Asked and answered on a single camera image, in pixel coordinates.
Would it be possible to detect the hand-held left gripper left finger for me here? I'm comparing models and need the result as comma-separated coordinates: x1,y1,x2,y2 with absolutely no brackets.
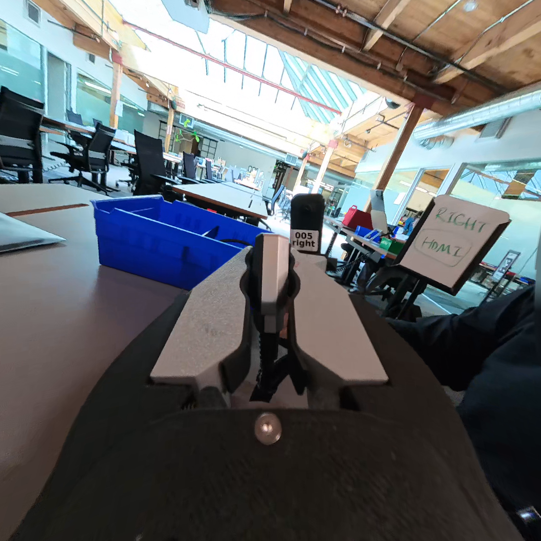
150,246,253,396

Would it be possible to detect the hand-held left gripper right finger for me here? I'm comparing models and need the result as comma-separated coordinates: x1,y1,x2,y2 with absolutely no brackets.
289,249,389,396

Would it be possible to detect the grey usb hub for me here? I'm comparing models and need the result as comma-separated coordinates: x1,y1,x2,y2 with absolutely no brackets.
247,233,296,334

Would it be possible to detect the blue plastic bin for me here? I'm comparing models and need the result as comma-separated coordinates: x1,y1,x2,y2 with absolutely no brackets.
91,195,273,292

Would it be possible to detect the person's right forearm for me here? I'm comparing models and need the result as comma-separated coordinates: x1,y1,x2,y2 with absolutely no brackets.
387,284,541,391

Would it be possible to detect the red bag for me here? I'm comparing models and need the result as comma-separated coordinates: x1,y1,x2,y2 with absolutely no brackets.
342,205,373,231

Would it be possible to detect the grey office desk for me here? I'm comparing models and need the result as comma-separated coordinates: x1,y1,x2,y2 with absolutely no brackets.
169,182,271,220

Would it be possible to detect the handwritten whiteboard sign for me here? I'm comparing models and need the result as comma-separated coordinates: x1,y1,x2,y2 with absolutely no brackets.
397,194,512,296

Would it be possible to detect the small framed sign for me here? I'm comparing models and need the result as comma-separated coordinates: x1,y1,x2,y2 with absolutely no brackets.
492,250,521,281

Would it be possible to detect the silver ventilation duct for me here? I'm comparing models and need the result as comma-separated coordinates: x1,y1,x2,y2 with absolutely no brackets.
412,91,541,149

